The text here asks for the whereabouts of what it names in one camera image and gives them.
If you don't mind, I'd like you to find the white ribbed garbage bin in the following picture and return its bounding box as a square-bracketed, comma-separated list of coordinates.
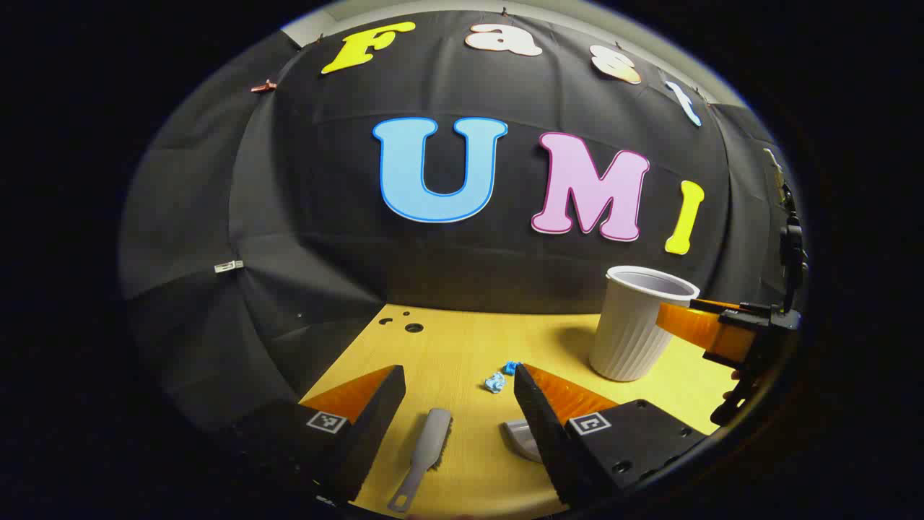
[588, 265, 701, 382]

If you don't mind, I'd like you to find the small grey broom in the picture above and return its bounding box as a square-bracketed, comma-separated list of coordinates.
[387, 408, 453, 514]

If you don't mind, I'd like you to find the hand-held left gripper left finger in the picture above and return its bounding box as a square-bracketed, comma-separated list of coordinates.
[217, 365, 407, 504]

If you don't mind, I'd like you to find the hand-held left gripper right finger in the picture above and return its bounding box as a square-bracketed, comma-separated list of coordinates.
[513, 363, 708, 507]

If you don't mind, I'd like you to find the grey dustpan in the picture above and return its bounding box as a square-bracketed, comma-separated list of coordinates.
[502, 419, 544, 463]

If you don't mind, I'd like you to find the black backdrop cloth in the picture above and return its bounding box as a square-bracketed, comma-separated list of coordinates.
[119, 9, 802, 434]

